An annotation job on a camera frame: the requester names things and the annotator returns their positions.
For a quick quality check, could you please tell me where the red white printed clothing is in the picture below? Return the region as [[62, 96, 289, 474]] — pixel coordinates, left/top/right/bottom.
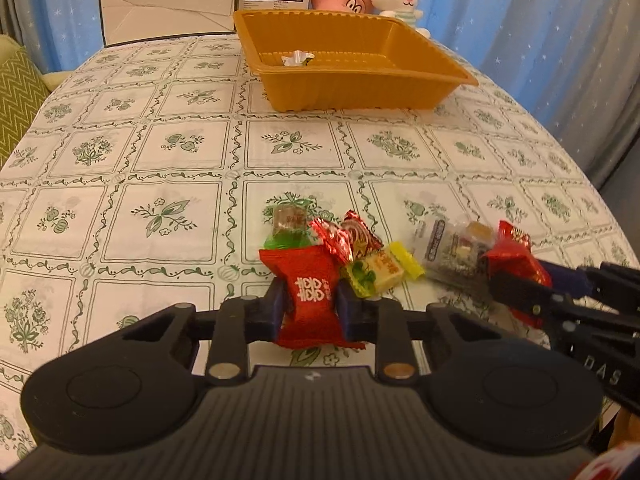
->
[[570, 447, 640, 480]]

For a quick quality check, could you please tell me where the light green sofa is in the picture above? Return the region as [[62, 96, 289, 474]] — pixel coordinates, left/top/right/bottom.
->
[[0, 34, 72, 95]]

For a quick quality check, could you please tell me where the blue star curtain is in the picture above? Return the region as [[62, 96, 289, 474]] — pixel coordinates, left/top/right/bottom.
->
[[20, 0, 640, 171]]

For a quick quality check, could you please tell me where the red candy packet white print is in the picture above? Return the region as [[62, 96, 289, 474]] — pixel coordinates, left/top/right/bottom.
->
[[482, 220, 555, 328], [258, 246, 368, 350]]

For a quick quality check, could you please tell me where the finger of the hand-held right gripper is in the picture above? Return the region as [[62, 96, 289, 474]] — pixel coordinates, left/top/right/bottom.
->
[[536, 259, 640, 313], [481, 256, 576, 331]]

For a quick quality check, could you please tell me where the green wrapped candy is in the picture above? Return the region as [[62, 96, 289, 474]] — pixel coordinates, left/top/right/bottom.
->
[[262, 203, 314, 252]]

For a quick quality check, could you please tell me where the green zigzag pillow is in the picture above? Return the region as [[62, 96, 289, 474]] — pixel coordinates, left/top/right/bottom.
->
[[0, 45, 52, 161]]

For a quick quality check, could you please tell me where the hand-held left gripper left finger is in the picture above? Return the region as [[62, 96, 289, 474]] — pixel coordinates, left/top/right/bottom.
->
[[118, 277, 288, 386]]

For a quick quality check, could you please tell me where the yellow candy packet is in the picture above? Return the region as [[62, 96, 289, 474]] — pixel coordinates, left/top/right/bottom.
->
[[345, 241, 425, 297]]

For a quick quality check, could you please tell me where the orange plastic tray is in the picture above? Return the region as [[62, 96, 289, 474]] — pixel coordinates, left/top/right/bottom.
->
[[233, 9, 479, 112]]

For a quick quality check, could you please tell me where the red silver candy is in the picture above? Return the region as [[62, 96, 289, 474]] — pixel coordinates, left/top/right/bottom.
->
[[307, 217, 357, 264]]

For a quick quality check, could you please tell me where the clear packet grey label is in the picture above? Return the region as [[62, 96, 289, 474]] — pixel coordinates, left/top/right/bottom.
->
[[412, 219, 488, 287]]

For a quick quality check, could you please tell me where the grey star curtain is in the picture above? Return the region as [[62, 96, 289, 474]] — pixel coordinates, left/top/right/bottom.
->
[[0, 0, 50, 73], [555, 35, 640, 203]]

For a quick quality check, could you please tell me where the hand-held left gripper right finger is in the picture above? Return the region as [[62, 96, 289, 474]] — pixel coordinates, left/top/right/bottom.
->
[[336, 282, 506, 386]]

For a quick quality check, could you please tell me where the white flat cardboard box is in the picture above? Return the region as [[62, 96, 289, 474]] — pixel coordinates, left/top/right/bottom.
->
[[96, 0, 238, 49]]

